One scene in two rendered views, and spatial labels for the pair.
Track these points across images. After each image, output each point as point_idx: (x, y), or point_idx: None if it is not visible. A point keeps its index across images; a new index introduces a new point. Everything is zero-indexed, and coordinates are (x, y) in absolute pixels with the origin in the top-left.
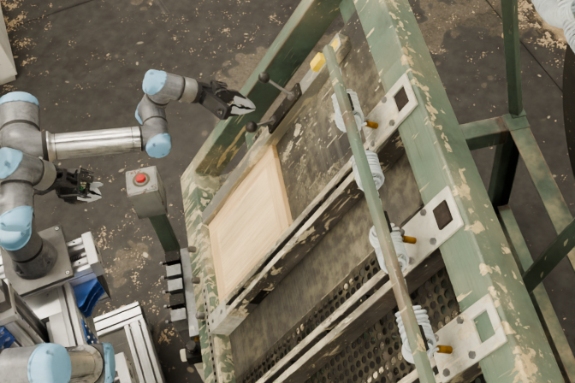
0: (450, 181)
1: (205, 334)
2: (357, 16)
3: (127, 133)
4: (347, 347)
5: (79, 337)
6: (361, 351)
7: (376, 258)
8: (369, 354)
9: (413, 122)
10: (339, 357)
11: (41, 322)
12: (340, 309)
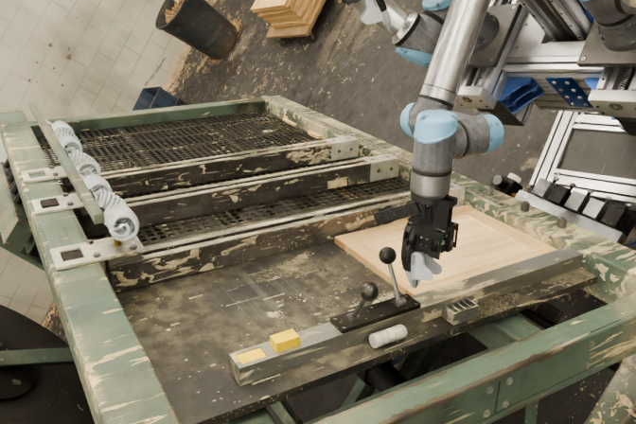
0: (34, 217)
1: (475, 187)
2: (214, 405)
3: (428, 77)
4: (564, 411)
5: (538, 66)
6: (549, 418)
7: (193, 231)
8: (541, 421)
9: (63, 244)
10: (562, 395)
11: (574, 30)
12: (212, 189)
